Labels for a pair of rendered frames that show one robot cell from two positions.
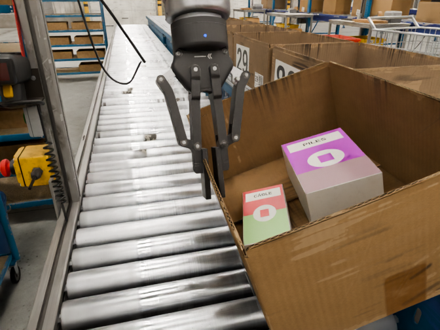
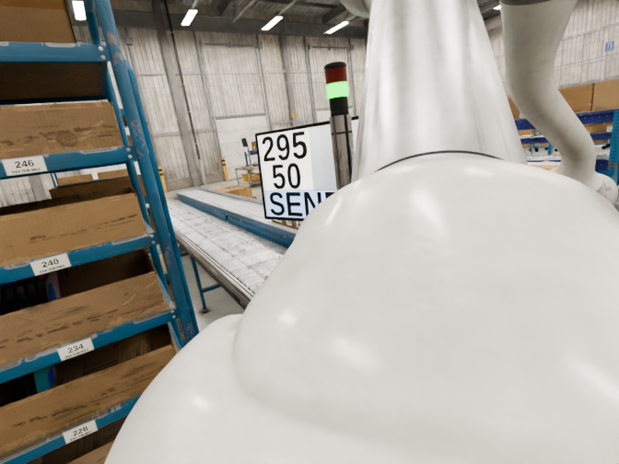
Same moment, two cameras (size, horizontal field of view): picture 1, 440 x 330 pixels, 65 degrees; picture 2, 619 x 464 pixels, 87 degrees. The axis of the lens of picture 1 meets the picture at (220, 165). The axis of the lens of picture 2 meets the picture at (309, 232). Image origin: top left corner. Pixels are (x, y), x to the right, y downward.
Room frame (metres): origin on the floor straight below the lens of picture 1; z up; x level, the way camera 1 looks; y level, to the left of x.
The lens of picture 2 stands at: (-0.04, 0.68, 1.51)
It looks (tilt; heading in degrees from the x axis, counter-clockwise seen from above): 16 degrees down; 344
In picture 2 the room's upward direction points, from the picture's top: 8 degrees counter-clockwise
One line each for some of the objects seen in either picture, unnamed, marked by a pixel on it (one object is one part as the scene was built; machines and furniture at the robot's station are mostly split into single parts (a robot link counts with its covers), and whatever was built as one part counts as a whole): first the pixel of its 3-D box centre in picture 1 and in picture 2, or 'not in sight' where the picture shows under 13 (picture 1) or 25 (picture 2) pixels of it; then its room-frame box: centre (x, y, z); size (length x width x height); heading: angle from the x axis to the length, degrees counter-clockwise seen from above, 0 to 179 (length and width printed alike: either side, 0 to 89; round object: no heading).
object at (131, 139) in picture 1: (167, 139); not in sight; (1.14, 0.18, 0.72); 0.52 x 0.05 x 0.05; 104
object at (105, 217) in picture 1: (189, 208); not in sight; (0.70, 0.07, 0.72); 0.52 x 0.05 x 0.05; 104
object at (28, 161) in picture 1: (29, 172); not in sight; (0.66, 0.41, 0.84); 0.15 x 0.09 x 0.07; 14
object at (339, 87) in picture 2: not in sight; (336, 84); (0.71, 0.35, 1.62); 0.05 x 0.05 x 0.06
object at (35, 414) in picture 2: not in sight; (96, 361); (0.91, 1.08, 0.99); 0.40 x 0.30 x 0.10; 101
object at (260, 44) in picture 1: (285, 61); not in sight; (1.31, -0.24, 0.96); 0.39 x 0.29 x 0.17; 14
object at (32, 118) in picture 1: (35, 116); not in sight; (0.70, 0.39, 0.95); 0.07 x 0.03 x 0.07; 14
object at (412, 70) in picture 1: (349, 86); not in sight; (0.91, -0.34, 0.97); 0.39 x 0.29 x 0.17; 14
